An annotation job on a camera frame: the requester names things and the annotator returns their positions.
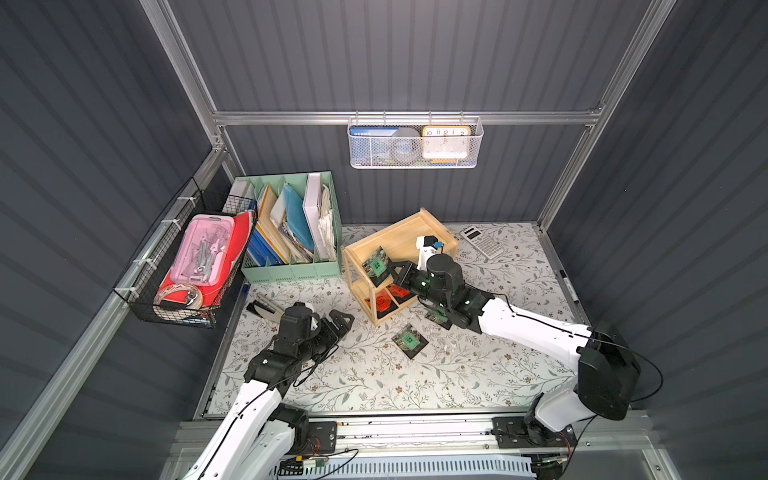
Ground red tea bag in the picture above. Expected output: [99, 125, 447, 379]
[387, 284, 415, 305]
[365, 291, 399, 320]

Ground green tea bag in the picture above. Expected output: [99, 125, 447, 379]
[392, 324, 429, 360]
[363, 247, 391, 287]
[425, 311, 452, 330]

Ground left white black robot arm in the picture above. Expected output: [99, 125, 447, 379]
[184, 302, 355, 479]

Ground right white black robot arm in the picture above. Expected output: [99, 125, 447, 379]
[388, 236, 641, 444]

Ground wooden two-tier shelf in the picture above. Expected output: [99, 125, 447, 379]
[342, 208, 459, 326]

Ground black white stapler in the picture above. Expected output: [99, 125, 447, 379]
[246, 300, 284, 324]

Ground white calculator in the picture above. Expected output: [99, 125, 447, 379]
[460, 225, 504, 260]

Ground floral table mat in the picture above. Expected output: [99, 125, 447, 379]
[203, 221, 607, 416]

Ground blue books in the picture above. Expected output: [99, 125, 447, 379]
[247, 227, 285, 267]

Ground loose paper stack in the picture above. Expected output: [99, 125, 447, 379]
[318, 185, 335, 249]

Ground green file organizer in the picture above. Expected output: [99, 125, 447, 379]
[225, 171, 342, 284]

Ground clear tape roll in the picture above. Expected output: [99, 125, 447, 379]
[152, 284, 203, 321]

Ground teal folder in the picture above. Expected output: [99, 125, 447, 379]
[283, 183, 315, 254]

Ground white binder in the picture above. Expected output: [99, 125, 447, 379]
[303, 173, 324, 249]

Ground red folder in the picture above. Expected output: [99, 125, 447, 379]
[157, 210, 253, 310]

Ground black marker pen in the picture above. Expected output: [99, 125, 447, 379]
[559, 270, 580, 304]

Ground pink plastic case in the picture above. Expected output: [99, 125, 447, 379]
[169, 214, 235, 287]

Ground yellow white clock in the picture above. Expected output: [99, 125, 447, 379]
[421, 125, 472, 162]

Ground grey tape roll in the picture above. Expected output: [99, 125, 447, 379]
[390, 127, 422, 165]

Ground blue box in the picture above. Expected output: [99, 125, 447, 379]
[348, 126, 398, 166]

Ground black wire basket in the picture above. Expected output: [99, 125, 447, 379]
[114, 181, 256, 329]

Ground white wire wall basket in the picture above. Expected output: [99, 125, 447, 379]
[347, 115, 485, 170]

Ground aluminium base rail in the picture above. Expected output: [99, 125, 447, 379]
[173, 409, 649, 457]

